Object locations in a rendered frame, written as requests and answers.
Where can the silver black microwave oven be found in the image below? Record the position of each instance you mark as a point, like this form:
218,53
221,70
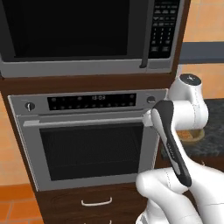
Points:
87,68

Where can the silver built-in oven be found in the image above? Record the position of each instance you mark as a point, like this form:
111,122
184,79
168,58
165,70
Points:
87,102

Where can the black oven knob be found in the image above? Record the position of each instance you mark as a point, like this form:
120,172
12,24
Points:
151,99
29,106

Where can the orange waffle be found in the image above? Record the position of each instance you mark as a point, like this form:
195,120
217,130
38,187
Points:
184,134

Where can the grey wall shelf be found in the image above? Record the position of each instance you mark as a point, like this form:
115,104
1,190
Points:
201,52

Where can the brown base cabinet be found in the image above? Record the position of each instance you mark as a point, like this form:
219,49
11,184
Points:
161,164

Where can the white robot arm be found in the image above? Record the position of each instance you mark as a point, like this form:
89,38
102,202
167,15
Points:
186,115

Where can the tan bowl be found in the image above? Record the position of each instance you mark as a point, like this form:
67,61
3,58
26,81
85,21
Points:
197,137

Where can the brown wooden drawer front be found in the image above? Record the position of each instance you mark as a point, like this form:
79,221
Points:
64,201
73,221

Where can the black glass microwave door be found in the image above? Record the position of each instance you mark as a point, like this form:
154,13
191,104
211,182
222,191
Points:
67,29

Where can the brown wooden tall cabinet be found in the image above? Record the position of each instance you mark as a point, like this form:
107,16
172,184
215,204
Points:
87,84

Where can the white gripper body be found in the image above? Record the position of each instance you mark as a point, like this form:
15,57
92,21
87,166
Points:
147,118

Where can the silver oven door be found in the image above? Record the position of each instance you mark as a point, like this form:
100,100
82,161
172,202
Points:
90,151

